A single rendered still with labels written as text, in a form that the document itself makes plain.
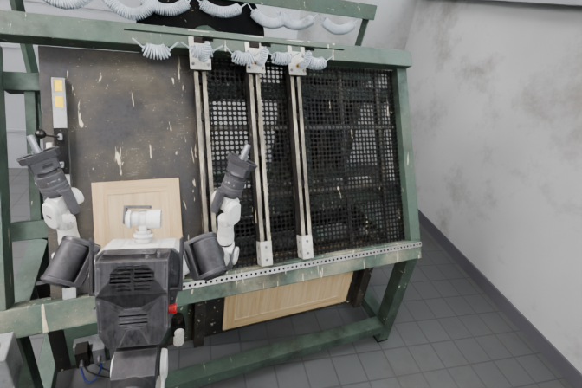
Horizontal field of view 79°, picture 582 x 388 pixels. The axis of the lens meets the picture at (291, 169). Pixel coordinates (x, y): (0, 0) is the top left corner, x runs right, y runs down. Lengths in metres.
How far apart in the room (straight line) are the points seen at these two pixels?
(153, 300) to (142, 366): 0.24
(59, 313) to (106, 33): 1.22
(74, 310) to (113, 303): 0.65
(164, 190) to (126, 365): 0.79
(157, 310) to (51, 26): 1.25
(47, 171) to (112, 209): 0.44
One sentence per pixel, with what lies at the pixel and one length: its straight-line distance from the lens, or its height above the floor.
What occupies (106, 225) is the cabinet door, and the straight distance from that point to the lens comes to 1.80.
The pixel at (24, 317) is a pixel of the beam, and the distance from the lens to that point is 1.88.
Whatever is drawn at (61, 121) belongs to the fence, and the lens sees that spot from 1.82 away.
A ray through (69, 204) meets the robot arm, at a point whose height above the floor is 1.42.
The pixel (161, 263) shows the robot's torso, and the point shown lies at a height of 1.41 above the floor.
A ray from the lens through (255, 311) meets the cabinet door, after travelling 2.42.
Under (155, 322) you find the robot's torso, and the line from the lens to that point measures 1.25.
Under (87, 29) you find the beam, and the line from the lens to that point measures 1.86.
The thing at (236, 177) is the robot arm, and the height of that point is 1.52.
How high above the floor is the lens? 2.17
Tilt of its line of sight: 26 degrees down
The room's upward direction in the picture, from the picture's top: 9 degrees clockwise
